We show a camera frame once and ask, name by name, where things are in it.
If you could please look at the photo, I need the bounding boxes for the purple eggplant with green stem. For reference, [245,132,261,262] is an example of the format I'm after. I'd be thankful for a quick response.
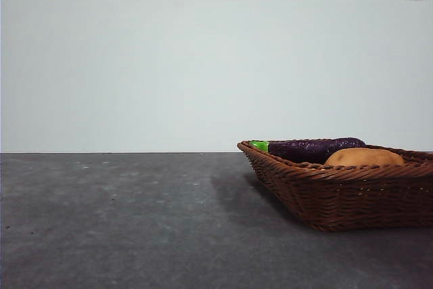
[249,137,367,164]

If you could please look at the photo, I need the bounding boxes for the brown potato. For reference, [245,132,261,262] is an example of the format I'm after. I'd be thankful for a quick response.
[323,148,406,167]

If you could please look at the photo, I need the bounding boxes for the brown wicker basket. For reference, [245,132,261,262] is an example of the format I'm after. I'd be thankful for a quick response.
[236,139,433,233]

